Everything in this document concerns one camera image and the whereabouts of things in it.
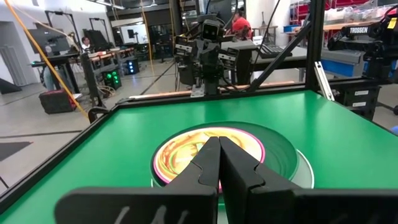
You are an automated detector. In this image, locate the red tool case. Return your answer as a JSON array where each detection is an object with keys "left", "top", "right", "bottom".
[{"left": 38, "top": 89, "right": 77, "bottom": 114}]

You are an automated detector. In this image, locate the black table frame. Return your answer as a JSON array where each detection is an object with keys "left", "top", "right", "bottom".
[{"left": 0, "top": 83, "right": 398, "bottom": 215}]

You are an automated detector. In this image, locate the black desk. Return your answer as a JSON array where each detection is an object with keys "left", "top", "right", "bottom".
[{"left": 30, "top": 52, "right": 82, "bottom": 94}]

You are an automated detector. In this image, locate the black curved frame bracket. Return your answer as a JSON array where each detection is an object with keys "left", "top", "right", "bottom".
[{"left": 88, "top": 106, "right": 110, "bottom": 124}]

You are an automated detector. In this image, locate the black vertical frame post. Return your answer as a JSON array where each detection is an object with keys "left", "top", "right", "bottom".
[{"left": 306, "top": 0, "right": 326, "bottom": 91}]

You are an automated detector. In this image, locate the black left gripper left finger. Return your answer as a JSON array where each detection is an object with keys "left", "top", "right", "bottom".
[{"left": 53, "top": 136, "right": 222, "bottom": 224}]

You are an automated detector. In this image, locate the red shelving unit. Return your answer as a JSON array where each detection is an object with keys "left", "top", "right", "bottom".
[{"left": 289, "top": 0, "right": 398, "bottom": 26}]

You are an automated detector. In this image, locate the white display screen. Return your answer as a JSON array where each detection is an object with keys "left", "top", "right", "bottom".
[{"left": 119, "top": 24, "right": 150, "bottom": 45}]

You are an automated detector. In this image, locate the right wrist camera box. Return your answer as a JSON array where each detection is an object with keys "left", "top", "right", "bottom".
[{"left": 201, "top": 19, "right": 223, "bottom": 42}]

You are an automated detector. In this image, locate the dark green plastic plate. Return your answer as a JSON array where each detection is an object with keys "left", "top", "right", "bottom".
[{"left": 150, "top": 121, "right": 300, "bottom": 189}]

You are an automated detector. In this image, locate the magenta plastic plate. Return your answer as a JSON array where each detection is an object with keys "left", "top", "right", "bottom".
[{"left": 152, "top": 126, "right": 267, "bottom": 194}]

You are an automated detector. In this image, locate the black equipment stand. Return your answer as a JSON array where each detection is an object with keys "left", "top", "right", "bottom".
[{"left": 80, "top": 52, "right": 105, "bottom": 108}]

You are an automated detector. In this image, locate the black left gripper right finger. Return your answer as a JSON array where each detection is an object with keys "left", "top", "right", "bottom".
[{"left": 220, "top": 136, "right": 398, "bottom": 224}]

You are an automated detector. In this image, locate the silver metal bracket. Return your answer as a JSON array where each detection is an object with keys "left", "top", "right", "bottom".
[{"left": 313, "top": 60, "right": 336, "bottom": 102}]

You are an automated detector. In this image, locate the black cabinet with white labels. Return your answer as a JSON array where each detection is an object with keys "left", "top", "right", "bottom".
[{"left": 333, "top": 85, "right": 382, "bottom": 121}]

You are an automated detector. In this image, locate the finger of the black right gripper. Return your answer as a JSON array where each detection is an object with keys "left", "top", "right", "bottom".
[
  {"left": 174, "top": 34, "right": 203, "bottom": 63},
  {"left": 214, "top": 47, "right": 241, "bottom": 71}
]

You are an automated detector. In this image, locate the black monitor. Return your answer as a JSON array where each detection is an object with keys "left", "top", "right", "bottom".
[{"left": 26, "top": 27, "right": 71, "bottom": 57}]

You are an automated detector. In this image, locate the computer with blue lights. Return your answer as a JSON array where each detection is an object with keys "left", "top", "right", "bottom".
[{"left": 125, "top": 58, "right": 141, "bottom": 76}]

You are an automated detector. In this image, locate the large grey plastic plate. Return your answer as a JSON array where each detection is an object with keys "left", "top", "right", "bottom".
[{"left": 290, "top": 149, "right": 315, "bottom": 190}]

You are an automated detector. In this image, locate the black diagonal frame brace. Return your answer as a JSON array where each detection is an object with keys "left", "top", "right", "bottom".
[{"left": 248, "top": 20, "right": 313, "bottom": 93}]

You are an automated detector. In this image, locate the yellow cable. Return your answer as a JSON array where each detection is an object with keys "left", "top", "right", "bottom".
[{"left": 3, "top": 0, "right": 91, "bottom": 121}]

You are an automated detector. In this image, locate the computer with green lights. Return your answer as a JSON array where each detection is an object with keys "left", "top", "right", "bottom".
[{"left": 104, "top": 69, "right": 123, "bottom": 91}]

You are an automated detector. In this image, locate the blue storage bin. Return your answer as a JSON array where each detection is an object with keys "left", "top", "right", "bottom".
[{"left": 321, "top": 58, "right": 365, "bottom": 78}]

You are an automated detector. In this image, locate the green table mat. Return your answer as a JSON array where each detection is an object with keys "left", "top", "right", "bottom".
[{"left": 0, "top": 90, "right": 398, "bottom": 224}]

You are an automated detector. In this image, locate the person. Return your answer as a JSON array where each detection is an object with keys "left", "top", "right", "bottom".
[
  {"left": 231, "top": 7, "right": 253, "bottom": 40},
  {"left": 81, "top": 35, "right": 93, "bottom": 52}
]

